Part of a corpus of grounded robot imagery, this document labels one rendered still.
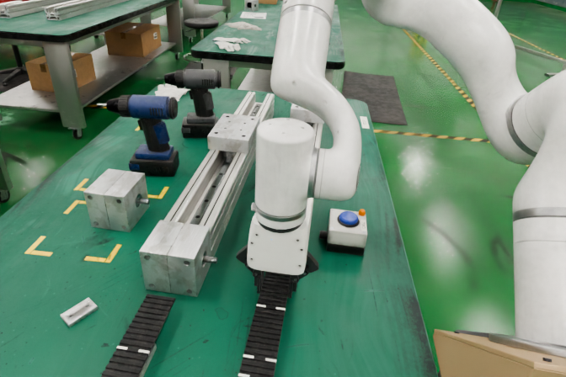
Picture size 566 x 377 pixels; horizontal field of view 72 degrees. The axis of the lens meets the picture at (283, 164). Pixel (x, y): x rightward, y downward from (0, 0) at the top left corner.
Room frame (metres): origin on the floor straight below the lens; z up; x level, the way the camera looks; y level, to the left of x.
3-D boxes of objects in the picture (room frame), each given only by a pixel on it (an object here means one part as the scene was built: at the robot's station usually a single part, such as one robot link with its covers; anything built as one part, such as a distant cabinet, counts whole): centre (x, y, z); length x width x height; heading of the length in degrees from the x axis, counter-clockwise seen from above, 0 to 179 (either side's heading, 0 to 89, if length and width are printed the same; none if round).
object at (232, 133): (0.98, 0.14, 0.87); 0.16 x 0.11 x 0.07; 174
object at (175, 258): (0.54, 0.17, 0.83); 0.12 x 0.09 x 0.10; 84
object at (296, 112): (1.21, -0.08, 0.87); 0.16 x 0.11 x 0.07; 174
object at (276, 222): (0.51, 0.00, 0.98); 0.09 x 0.08 x 0.03; 84
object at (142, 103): (0.92, 0.38, 0.89); 0.20 x 0.08 x 0.22; 93
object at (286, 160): (0.51, 0.00, 1.06); 0.09 x 0.08 x 0.13; 83
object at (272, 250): (0.51, 0.00, 0.92); 0.10 x 0.07 x 0.11; 84
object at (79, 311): (0.44, 0.33, 0.78); 0.05 x 0.03 x 0.01; 143
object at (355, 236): (0.67, -0.14, 0.81); 0.10 x 0.08 x 0.06; 84
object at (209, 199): (0.98, 0.14, 0.82); 0.80 x 0.10 x 0.09; 174
